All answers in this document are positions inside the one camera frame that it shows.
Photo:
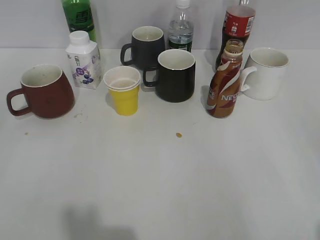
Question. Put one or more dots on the brown Nescafe coffee bottle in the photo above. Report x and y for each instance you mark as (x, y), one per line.
(225, 84)

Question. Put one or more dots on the dark red ceramic mug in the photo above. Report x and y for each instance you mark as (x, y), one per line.
(47, 92)

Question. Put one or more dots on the yellow paper cup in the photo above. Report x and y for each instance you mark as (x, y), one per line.
(123, 83)

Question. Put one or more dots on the black straight mug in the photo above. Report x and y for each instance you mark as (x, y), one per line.
(173, 77)

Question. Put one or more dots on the dark grey rounded mug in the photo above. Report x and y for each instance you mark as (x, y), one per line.
(147, 42)

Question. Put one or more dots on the clear water bottle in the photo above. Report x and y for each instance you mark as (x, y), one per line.
(181, 27)

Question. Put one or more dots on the white ceramic mug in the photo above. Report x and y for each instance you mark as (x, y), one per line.
(263, 73)

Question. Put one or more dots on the cola bottle red label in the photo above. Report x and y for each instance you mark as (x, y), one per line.
(238, 22)

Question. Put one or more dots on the green soda bottle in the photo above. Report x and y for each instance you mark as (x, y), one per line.
(78, 14)

